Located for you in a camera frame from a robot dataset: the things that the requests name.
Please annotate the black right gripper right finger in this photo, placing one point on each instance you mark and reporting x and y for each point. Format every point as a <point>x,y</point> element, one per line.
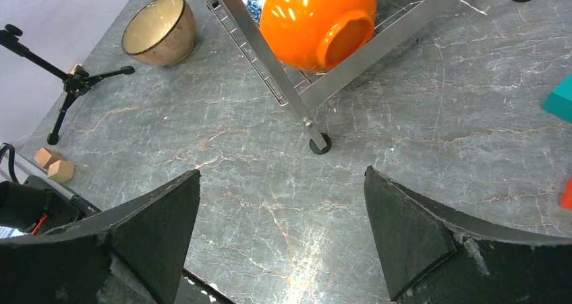
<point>432,253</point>

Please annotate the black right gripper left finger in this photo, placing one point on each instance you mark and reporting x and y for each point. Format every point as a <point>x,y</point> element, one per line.
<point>132,253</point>

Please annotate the brown speckled bowl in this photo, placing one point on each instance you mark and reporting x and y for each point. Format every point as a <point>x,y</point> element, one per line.
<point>162,33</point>

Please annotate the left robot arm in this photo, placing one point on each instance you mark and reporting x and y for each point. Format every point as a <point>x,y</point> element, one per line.
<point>36,205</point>

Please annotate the stainless steel dish rack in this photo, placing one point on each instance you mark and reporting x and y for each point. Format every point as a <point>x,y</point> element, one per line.
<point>300,92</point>

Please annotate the wooden letter cube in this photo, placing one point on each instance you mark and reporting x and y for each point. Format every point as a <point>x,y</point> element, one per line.
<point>61,171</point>

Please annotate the red small cube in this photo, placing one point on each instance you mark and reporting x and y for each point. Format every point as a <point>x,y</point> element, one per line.
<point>566,200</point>

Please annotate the black mini tripod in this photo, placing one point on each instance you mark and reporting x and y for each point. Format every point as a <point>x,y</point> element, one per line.
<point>75,84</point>

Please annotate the teal block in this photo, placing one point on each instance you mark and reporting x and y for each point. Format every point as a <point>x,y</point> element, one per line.
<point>558,102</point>

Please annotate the orange bowl white inside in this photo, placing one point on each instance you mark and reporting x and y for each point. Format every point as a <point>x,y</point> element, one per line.
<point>317,35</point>

